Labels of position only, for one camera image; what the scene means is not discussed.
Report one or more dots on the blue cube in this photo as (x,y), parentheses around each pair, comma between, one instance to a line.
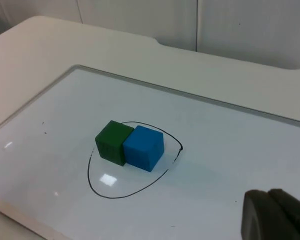
(142,150)

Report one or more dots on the green cube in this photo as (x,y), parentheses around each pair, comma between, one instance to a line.
(110,142)

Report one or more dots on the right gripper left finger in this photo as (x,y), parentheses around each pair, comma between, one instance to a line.
(262,217)

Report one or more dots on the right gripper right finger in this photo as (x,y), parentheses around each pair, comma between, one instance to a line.
(295,212)

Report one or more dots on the grey-framed whiteboard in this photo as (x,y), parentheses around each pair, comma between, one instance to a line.
(215,150)

